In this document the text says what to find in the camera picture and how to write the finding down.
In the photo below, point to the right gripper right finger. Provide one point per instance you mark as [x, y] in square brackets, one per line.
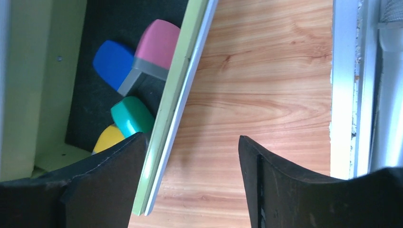
[282, 194]

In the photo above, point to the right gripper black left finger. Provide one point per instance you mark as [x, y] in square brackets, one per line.
[96, 192]

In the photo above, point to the yellow eraser block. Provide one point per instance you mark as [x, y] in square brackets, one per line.
[109, 137]

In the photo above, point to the green eraser block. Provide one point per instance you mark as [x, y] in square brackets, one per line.
[132, 116]

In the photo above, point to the green drawer cabinet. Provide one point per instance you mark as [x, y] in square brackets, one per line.
[39, 50]

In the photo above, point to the blue stamp block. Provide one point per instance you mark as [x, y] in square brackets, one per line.
[114, 62]

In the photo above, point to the pink eraser block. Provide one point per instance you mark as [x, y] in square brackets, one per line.
[154, 53]

